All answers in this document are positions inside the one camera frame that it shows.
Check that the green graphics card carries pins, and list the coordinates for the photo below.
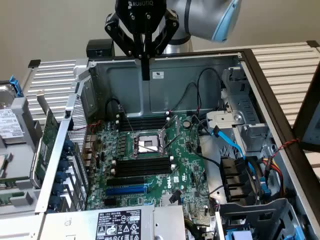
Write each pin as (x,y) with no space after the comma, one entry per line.
(47,140)

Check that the blue disk bracket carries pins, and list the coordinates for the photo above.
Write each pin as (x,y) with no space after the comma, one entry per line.
(16,86)

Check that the grey metal drive cage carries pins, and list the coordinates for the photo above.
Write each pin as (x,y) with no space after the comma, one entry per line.
(247,105)

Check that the metal socket cover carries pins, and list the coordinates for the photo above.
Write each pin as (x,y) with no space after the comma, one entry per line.
(175,125)

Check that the large metal rear port block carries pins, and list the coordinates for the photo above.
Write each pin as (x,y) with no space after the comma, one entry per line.
(90,140)

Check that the short black expansion slot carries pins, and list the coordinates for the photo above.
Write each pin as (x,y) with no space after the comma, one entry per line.
(111,202)

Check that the grey parts rack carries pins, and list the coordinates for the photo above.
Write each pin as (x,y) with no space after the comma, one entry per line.
(23,147)

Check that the small black box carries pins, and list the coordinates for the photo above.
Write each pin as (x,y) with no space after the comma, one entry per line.
(100,48)

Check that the silver hard disk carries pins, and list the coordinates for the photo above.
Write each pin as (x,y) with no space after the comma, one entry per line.
(11,125)

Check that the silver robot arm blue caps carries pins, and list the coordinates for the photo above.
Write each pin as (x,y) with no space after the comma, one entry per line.
(200,17)

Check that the dark grey disk bay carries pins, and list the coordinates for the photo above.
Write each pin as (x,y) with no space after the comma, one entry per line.
(250,212)

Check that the long blue expansion slot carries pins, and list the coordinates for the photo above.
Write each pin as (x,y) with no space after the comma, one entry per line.
(125,191)

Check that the black RAM slot white latches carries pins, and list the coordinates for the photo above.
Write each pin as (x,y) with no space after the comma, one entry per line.
(142,118)
(143,173)
(143,164)
(142,125)

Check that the long black expansion slot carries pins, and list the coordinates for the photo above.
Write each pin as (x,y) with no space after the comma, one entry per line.
(125,181)

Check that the black fan shroud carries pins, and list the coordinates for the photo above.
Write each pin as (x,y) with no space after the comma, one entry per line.
(232,175)

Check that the grey plastic drive bracket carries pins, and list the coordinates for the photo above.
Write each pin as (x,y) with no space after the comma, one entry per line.
(222,118)

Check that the thin metal locking lever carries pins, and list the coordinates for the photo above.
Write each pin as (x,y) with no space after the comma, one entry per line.
(147,147)
(128,123)

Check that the metal CPU socket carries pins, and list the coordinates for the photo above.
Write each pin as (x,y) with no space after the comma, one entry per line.
(147,143)

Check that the black table end cap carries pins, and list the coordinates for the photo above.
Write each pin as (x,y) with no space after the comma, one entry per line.
(313,44)
(34,63)

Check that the silver finned heat sink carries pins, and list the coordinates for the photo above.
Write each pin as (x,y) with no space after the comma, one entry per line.
(165,200)

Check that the blue drive carrier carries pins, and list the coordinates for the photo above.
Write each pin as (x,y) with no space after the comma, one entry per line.
(238,235)

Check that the grey power supply with label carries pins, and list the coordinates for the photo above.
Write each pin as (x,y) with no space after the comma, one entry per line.
(75,225)

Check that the open grey PC case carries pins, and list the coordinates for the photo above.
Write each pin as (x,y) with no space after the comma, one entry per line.
(125,85)

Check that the silver coin battery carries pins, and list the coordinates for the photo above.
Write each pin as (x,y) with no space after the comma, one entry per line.
(186,123)

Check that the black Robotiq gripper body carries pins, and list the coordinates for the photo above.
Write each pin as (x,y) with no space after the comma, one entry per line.
(140,17)

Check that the green motherboard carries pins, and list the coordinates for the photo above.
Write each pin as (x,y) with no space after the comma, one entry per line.
(185,160)

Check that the small metal rear port block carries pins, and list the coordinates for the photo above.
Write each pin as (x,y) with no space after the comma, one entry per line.
(88,161)
(89,150)

